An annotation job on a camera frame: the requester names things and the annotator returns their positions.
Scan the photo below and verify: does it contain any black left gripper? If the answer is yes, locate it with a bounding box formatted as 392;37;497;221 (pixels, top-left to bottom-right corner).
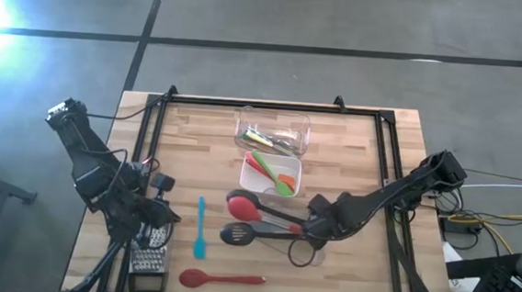
136;171;187;241

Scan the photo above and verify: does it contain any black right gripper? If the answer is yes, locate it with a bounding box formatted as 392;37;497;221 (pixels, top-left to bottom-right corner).
299;191;354;253

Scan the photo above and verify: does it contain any green silicone spatula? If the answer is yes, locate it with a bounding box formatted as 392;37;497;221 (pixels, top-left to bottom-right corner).
247;150;298;198

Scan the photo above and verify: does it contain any pink silicone spatula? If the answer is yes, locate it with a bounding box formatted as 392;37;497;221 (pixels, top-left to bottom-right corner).
277;173;298;192

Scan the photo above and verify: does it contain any black slotted spoon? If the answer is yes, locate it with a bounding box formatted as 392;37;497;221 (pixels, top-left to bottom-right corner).
217;219;302;252

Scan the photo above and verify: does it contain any black solid spoon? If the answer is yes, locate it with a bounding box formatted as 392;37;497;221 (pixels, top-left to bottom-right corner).
223;187;312;226

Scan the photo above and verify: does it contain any red steel-handled round spoon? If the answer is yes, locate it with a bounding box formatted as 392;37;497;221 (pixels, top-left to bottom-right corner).
225;195;308;237

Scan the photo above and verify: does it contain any small red spoon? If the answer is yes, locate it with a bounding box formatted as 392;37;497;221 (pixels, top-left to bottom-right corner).
242;152;276;183

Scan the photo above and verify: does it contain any green handled knife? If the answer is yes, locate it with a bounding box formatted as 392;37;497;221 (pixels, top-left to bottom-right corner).
241;127;267;148

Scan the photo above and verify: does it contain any blue silicone spatula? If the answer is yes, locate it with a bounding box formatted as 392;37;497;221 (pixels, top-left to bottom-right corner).
192;195;211;261

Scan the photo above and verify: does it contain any clear plastic container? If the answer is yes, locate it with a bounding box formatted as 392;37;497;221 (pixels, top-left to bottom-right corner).
221;188;332;269
233;104;313;161

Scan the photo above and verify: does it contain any steel box grater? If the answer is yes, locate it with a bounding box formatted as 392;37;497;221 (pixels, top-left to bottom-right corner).
127;221;177;292

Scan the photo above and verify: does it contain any large red slotted spoon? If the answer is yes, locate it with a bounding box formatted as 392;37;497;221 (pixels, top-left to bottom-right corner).
177;267;267;292

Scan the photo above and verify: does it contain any white rectangular dish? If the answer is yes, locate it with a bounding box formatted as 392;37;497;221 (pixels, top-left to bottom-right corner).
237;150;304;198

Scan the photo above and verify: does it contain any black power box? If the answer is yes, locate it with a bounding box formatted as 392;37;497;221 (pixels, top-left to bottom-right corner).
438;216;473;238

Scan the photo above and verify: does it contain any white paper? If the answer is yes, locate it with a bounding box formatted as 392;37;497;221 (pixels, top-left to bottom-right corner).
438;241;483;292

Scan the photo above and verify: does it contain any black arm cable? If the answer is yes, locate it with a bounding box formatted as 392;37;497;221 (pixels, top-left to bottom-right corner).
286;233;319;269
83;88;170;125

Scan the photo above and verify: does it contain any yellow handled knife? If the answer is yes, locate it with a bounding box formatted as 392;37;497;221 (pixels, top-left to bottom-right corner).
244;128;277;149

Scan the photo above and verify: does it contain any yellow cable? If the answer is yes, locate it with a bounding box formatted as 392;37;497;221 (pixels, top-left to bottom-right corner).
444;208;522;257

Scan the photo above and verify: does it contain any white cable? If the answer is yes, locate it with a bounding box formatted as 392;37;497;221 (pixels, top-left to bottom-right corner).
460;179;522;194

